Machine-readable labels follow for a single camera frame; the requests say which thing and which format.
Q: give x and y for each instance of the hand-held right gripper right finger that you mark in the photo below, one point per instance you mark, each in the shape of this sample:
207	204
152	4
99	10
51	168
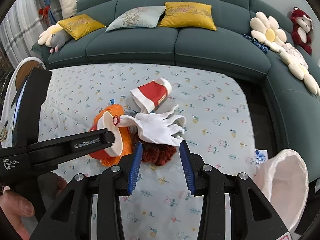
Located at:
186	165

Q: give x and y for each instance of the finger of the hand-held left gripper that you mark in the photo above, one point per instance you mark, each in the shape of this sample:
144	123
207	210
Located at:
75	143

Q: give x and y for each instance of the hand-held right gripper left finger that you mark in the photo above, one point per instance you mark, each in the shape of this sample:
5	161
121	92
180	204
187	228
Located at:
135	165

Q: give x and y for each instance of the dark red fuzzy cloth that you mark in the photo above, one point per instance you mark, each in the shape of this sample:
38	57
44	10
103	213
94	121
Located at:
160	155

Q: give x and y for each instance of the white cloth glove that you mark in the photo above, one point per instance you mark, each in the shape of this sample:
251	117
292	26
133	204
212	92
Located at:
155	127

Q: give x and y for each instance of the orange plastic bag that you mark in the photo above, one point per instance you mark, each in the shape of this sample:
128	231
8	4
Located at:
117	108

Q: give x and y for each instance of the bin with white liner bag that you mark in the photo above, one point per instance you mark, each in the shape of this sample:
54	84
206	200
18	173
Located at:
287	185

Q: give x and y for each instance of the person's left hand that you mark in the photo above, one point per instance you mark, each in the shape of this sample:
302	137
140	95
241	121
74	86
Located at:
12	210

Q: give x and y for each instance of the floral light blue tablecloth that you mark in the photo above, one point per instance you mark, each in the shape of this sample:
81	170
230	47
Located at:
155	217

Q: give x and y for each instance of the blue floral packet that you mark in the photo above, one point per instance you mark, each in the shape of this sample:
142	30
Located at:
261	156

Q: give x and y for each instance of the white round side table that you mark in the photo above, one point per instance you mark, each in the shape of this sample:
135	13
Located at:
21	76

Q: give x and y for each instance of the grey plush toy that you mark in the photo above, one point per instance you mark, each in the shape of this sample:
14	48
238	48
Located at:
61	38

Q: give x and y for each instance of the cream flower cushion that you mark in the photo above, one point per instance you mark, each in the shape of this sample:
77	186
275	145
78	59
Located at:
300	70
47	36
268	33

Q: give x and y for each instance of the teal sectional sofa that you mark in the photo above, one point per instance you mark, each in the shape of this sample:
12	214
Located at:
140	47

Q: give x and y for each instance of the yellow embroidered cushion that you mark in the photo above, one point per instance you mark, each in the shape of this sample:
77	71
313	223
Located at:
187	15
80	25

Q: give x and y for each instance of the white sheer curtain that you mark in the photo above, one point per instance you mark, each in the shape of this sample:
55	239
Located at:
22	30

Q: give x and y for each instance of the red curtain bow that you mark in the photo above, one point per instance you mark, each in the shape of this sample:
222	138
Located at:
44	12

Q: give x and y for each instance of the light blue embroidered cushion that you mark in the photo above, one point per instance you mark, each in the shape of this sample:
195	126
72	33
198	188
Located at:
135	18

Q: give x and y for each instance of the blue patterned cloth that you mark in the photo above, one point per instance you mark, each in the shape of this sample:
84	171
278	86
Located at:
255	42

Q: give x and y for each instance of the pale pink cloth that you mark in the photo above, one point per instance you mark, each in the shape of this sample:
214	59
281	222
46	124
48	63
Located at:
295	53

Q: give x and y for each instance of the red teddy bear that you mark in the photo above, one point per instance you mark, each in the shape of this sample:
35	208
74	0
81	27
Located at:
301	32

